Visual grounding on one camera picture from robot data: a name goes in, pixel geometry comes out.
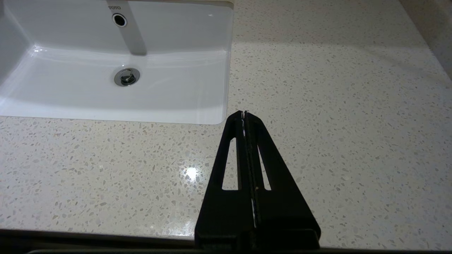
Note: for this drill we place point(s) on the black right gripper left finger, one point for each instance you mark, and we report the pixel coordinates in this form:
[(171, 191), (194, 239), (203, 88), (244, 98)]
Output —
[(219, 211)]

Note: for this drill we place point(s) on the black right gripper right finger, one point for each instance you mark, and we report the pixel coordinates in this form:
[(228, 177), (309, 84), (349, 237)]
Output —
[(286, 211)]

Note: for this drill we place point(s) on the chrome sink drain plug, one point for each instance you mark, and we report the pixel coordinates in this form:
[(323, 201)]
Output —
[(126, 76)]

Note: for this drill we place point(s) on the white ceramic sink basin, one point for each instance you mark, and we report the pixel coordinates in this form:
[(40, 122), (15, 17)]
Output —
[(70, 88)]

